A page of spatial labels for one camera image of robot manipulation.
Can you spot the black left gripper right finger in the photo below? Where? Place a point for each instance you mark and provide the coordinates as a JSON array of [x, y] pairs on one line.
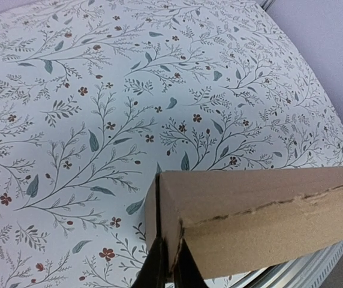
[[185, 272]]

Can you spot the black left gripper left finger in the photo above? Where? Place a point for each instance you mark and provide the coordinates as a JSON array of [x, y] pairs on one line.
[[154, 270]]

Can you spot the brown cardboard box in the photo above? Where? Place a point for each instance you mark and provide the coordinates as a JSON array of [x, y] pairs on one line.
[[244, 220]]

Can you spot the floral patterned table mat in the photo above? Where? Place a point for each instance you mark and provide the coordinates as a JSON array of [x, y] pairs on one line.
[[96, 97]]

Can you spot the aluminium front rail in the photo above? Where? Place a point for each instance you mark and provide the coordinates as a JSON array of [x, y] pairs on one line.
[[307, 271]]

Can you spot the right aluminium frame post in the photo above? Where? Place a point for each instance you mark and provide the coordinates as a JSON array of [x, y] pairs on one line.
[[266, 4]]

